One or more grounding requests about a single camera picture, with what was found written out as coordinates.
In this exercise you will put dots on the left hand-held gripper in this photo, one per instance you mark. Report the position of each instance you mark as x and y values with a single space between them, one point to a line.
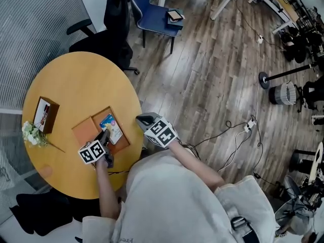
92 152

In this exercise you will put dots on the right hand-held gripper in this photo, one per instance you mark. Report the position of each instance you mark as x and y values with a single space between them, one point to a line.
160 133

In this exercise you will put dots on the blue box of bandages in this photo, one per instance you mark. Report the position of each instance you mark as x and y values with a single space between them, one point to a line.
114 129

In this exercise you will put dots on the orange box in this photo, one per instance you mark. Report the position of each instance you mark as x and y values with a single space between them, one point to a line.
87 131

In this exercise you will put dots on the person's left forearm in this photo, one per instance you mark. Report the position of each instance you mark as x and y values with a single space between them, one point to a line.
107 191

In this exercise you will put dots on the person's right forearm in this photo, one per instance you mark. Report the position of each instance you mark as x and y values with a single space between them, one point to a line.
197 166

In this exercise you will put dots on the brown box with picture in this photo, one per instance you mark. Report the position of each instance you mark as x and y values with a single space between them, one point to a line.
46 115

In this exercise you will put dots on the dark blue flat box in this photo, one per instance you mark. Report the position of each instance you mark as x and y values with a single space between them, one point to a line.
176 24

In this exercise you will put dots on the white flower bouquet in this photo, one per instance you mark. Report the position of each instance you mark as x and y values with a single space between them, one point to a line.
31 134

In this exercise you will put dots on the person's white hoodie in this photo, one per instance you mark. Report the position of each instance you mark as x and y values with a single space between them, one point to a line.
167 201

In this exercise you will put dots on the black office chair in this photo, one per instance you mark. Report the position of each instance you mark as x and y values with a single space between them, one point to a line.
115 32

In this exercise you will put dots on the black fabric chair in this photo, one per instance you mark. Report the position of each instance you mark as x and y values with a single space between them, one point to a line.
40 209

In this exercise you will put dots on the blue chair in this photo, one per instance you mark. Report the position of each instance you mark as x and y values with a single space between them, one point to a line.
154 19

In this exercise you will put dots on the white power strip with plugs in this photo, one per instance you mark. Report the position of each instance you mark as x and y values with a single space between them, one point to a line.
249 124

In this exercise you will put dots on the grey waste bin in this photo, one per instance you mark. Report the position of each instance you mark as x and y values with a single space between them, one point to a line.
282 94

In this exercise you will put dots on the small white power strip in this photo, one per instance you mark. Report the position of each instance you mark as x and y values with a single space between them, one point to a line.
260 39

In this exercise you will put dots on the white desk with wooden top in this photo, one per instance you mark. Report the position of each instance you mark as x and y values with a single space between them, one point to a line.
283 4

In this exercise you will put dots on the black stanchion post with base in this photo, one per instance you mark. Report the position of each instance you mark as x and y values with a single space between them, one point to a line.
264 79

